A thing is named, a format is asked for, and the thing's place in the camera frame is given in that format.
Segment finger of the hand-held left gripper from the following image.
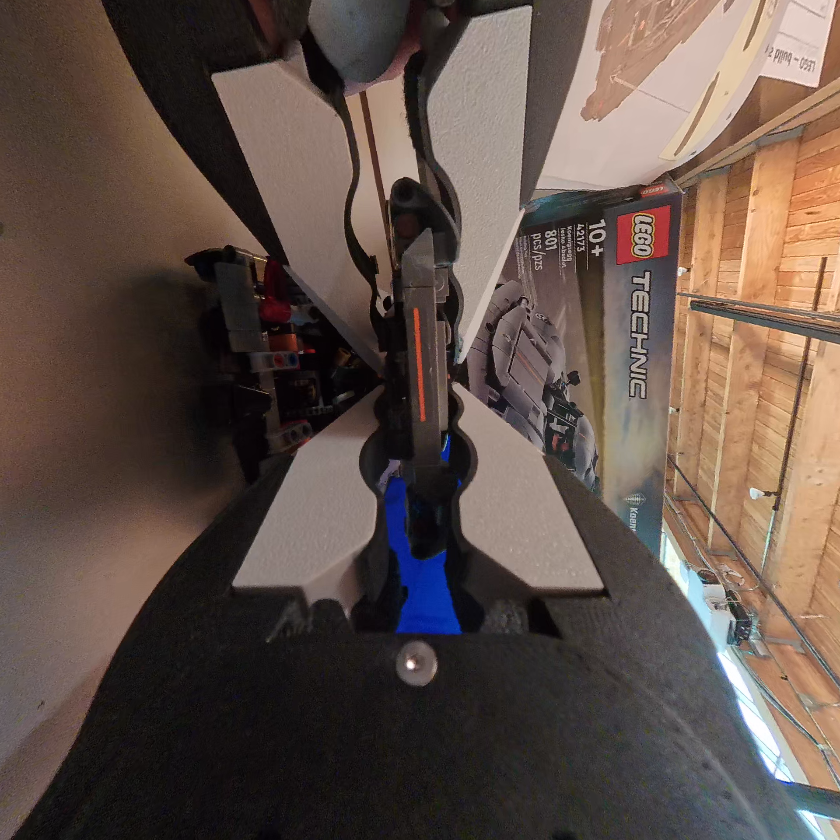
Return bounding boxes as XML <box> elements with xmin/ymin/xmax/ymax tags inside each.
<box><xmin>211</xmin><ymin>58</ymin><xmax>388</xmax><ymax>374</ymax></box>
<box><xmin>402</xmin><ymin>5</ymin><xmax>534</xmax><ymax>365</ymax></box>

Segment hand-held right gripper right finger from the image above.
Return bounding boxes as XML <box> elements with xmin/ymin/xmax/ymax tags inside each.
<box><xmin>449</xmin><ymin>381</ymin><xmax>605</xmax><ymax>627</ymax></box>

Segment printed white note sheet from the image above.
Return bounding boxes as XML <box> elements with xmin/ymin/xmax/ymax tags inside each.
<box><xmin>758</xmin><ymin>0</ymin><xmax>831</xmax><ymax>88</ymax></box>

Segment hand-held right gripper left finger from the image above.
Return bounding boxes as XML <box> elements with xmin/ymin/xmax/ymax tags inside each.
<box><xmin>231</xmin><ymin>384</ymin><xmax>401</xmax><ymax>627</ymax></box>

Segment black metal rail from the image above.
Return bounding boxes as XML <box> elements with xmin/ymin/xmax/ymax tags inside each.
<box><xmin>676</xmin><ymin>292</ymin><xmax>840</xmax><ymax>339</ymax></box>

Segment ceiling track lights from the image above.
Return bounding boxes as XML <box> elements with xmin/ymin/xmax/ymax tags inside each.
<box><xmin>669</xmin><ymin>256</ymin><xmax>834</xmax><ymax>513</ymax></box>

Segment grey lego door panel assembly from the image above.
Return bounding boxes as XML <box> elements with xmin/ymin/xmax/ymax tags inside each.
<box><xmin>377</xmin><ymin>177</ymin><xmax>470</xmax><ymax>559</ymax></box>

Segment white wall-mounted box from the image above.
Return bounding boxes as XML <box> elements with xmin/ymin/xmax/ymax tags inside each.
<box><xmin>696</xmin><ymin>567</ymin><xmax>762</xmax><ymax>647</ymax></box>

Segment dark lego set box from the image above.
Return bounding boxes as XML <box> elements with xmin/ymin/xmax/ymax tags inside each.
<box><xmin>453</xmin><ymin>180</ymin><xmax>686</xmax><ymax>559</ymax></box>

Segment partly built lego car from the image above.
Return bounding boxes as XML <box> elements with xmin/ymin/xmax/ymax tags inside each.
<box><xmin>185</xmin><ymin>246</ymin><xmax>388</xmax><ymax>487</ymax></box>

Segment white instruction booklet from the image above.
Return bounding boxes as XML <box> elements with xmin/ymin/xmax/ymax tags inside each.
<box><xmin>525</xmin><ymin>0</ymin><xmax>785</xmax><ymax>198</ymax></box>

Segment person's left hand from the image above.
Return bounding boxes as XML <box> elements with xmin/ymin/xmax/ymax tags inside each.
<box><xmin>249</xmin><ymin>0</ymin><xmax>425</xmax><ymax>98</ymax></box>

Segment black metal pole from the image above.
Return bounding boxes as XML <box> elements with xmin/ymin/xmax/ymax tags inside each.
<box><xmin>784</xmin><ymin>781</ymin><xmax>840</xmax><ymax>821</ymax></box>

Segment blue plastic bin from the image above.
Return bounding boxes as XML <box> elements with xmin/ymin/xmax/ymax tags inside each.
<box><xmin>377</xmin><ymin>440</ymin><xmax>470</xmax><ymax>636</ymax></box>

